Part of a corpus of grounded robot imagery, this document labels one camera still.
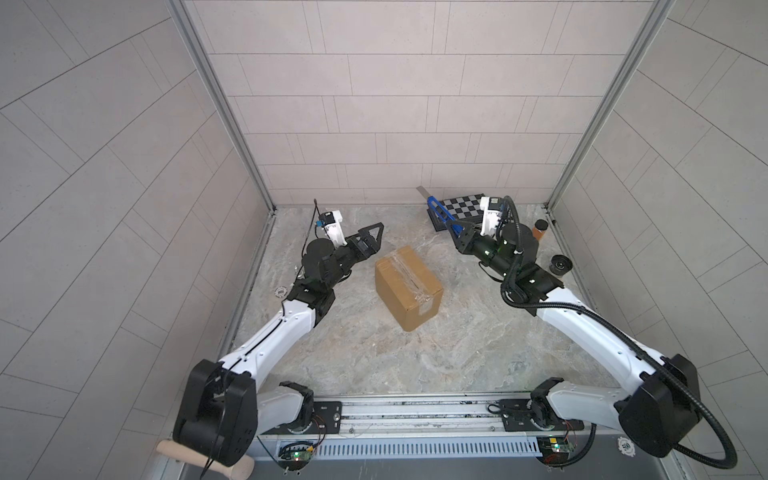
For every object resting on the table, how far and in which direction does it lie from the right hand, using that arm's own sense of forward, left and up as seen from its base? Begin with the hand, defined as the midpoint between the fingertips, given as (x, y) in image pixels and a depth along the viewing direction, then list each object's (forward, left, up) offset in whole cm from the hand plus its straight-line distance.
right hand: (444, 225), depth 71 cm
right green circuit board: (-42, -22, -32) cm, 57 cm away
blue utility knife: (+4, 0, +1) cm, 4 cm away
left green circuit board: (-40, +37, -27) cm, 61 cm away
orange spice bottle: (+16, -37, -22) cm, 46 cm away
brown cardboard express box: (-7, +9, -16) cm, 19 cm away
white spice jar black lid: (-1, -36, -20) cm, 41 cm away
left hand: (+2, +15, -2) cm, 15 cm away
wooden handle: (-42, +47, -26) cm, 68 cm away
